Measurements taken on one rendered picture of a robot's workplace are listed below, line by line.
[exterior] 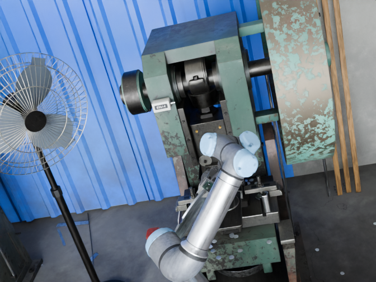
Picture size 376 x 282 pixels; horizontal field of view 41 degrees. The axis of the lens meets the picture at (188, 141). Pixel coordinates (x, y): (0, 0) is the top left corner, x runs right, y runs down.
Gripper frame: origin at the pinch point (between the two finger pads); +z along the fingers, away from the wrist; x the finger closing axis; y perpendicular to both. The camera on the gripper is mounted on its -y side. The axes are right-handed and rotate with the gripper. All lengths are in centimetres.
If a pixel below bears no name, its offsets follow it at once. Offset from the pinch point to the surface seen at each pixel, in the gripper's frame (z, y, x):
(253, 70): -29, -43, -13
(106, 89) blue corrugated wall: 92, -116, -80
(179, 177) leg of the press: 52, -51, -8
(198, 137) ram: 3.9, -28.9, -13.7
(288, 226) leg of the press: 14, -30, 42
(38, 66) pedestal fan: 24, -24, -89
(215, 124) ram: -4.9, -31.8, -11.2
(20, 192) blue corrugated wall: 198, -84, -93
